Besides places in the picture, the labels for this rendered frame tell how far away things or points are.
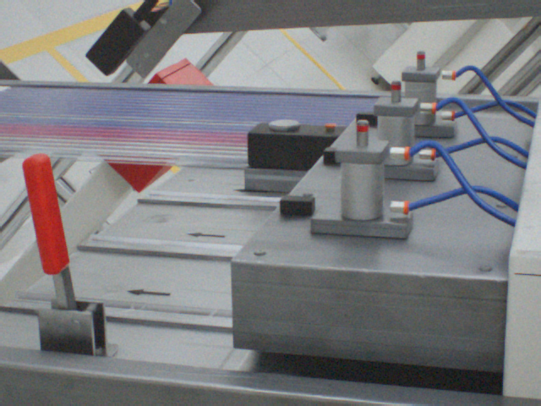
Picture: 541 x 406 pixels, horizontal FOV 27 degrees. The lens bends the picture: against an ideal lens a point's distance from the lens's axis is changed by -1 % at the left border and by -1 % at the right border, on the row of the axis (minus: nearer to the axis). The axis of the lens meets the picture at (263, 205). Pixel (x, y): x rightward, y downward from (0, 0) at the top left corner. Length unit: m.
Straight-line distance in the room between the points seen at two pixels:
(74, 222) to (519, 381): 1.27
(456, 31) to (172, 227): 4.48
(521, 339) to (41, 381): 0.23
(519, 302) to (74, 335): 0.22
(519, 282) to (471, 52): 4.75
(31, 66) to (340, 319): 2.68
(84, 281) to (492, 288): 0.28
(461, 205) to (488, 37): 4.60
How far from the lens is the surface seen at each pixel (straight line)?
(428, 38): 5.26
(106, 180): 1.70
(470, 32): 5.20
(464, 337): 0.54
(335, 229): 0.59
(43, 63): 3.25
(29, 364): 0.57
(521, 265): 0.51
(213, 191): 0.88
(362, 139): 0.58
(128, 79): 2.06
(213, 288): 0.68
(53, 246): 0.58
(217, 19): 2.02
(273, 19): 1.99
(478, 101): 1.16
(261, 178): 0.88
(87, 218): 1.73
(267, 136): 0.87
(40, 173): 0.57
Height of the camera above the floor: 1.36
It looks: 23 degrees down
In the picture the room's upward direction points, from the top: 44 degrees clockwise
